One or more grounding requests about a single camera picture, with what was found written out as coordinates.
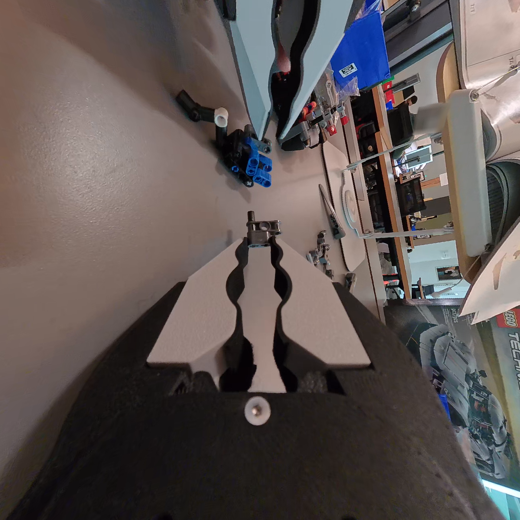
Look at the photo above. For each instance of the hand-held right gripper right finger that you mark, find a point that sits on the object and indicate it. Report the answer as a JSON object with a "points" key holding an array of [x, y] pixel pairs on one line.
{"points": [[321, 325]]}

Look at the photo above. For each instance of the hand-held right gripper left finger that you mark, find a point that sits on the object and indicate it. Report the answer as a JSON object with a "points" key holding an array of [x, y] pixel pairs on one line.
{"points": [[195, 321]]}

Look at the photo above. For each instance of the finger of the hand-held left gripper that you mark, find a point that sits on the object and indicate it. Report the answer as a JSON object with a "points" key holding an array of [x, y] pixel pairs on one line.
{"points": [[254, 53], [325, 36]]}

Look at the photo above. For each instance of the large lego vehicle model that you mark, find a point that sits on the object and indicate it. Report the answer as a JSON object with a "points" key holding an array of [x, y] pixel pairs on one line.
{"points": [[304, 136]]}

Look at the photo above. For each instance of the blue and black lego subassembly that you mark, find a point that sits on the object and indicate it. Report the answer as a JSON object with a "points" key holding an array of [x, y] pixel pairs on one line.
{"points": [[252, 158]]}

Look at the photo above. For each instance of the small dark grey lego connector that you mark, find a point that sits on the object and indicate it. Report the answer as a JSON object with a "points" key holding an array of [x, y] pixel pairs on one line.
{"points": [[260, 233]]}

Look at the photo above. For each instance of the cluster of dark grey lego pieces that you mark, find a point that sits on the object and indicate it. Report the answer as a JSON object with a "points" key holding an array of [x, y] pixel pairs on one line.
{"points": [[321, 252]]}

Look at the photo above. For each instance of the dark grey tapered lego panel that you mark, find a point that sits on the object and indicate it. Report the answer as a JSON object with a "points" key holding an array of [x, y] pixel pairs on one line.
{"points": [[333, 219]]}

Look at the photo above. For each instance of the lego set box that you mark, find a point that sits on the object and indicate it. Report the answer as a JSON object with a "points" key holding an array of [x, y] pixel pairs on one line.
{"points": [[459, 365]]}

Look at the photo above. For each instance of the open lego instruction booklet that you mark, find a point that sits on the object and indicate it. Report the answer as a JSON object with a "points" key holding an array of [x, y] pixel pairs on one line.
{"points": [[487, 24]]}

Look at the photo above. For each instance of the person's left hand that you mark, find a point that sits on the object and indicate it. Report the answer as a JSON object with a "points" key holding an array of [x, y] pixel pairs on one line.
{"points": [[285, 59]]}

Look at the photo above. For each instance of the blue storage bin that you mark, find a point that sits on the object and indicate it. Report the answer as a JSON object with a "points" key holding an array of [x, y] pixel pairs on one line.
{"points": [[361, 44]]}

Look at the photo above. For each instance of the clear plastic bag of parts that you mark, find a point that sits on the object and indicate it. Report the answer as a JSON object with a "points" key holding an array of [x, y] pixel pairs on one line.
{"points": [[331, 87]]}

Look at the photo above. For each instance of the background wooden workbench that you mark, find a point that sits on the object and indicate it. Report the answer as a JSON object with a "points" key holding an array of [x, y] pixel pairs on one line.
{"points": [[395, 203]]}

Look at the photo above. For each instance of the white book stand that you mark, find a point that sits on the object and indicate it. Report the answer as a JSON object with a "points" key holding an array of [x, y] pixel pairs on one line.
{"points": [[467, 170]]}

